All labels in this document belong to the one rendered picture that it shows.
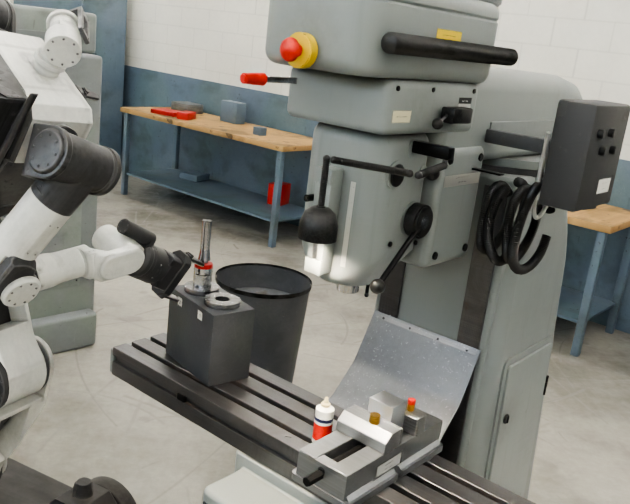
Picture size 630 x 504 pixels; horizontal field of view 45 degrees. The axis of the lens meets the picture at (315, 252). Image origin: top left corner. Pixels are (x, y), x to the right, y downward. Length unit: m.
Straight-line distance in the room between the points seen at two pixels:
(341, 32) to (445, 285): 0.82
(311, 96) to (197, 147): 6.77
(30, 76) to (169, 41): 7.01
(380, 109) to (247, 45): 6.34
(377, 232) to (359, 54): 0.36
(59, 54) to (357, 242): 0.66
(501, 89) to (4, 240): 1.07
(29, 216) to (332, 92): 0.60
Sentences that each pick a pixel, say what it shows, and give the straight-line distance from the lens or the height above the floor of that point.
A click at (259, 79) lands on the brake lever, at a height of 1.70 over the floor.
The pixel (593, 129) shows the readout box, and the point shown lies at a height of 1.68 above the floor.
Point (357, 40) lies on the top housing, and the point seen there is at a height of 1.79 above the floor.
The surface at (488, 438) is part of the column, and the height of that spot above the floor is 0.86.
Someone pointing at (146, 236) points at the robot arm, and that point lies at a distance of 1.73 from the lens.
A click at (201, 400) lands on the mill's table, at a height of 0.93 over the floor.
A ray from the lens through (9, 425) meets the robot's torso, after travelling 1.96.
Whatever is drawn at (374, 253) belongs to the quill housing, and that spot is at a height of 1.40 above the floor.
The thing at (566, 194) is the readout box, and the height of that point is 1.55.
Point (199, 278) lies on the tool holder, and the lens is 1.92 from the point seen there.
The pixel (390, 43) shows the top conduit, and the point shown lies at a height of 1.79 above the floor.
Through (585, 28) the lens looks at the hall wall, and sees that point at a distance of 5.84.
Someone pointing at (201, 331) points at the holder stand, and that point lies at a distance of 1.85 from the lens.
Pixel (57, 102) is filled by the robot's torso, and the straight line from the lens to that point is 1.52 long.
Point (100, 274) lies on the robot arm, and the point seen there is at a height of 1.25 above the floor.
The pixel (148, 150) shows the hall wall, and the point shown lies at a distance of 8.84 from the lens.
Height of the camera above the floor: 1.79
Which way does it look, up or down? 16 degrees down
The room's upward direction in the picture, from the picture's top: 7 degrees clockwise
